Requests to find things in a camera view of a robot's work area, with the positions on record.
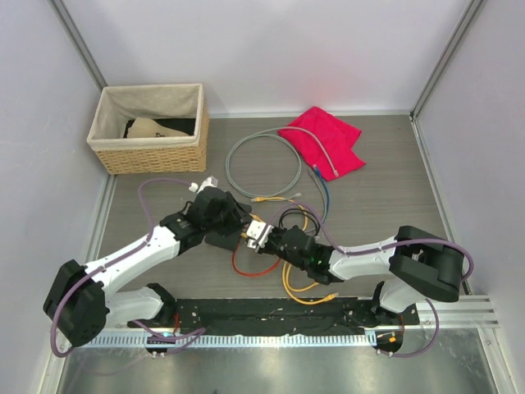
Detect beige cloth in basket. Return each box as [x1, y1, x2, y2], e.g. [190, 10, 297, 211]
[124, 117, 195, 138]

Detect white slotted cable duct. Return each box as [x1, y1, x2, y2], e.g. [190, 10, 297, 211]
[84, 331, 377, 351]

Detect orange red ethernet cable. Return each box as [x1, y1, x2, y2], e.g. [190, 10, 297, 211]
[231, 241, 285, 277]

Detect blue ethernet cable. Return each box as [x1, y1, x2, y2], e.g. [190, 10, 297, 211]
[312, 163, 331, 222]

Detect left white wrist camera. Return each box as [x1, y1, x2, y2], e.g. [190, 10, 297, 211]
[188, 176, 218, 194]

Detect yellow ethernet cable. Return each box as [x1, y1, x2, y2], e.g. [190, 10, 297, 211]
[282, 264, 340, 305]
[249, 195, 313, 293]

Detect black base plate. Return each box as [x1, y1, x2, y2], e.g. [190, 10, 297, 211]
[141, 297, 419, 337]

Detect black network switch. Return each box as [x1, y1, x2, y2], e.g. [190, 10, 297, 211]
[204, 233, 242, 252]

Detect wicker basket with liner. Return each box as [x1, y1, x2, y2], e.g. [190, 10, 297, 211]
[87, 84, 209, 175]

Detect black ethernet cable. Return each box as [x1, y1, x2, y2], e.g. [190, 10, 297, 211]
[276, 207, 323, 236]

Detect pink folded cloth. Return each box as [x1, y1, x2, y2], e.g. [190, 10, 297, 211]
[278, 107, 366, 181]

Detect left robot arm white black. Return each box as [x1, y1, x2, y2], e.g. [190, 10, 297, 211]
[43, 186, 252, 347]

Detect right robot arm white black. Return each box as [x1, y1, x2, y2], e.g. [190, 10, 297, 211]
[256, 225, 474, 324]

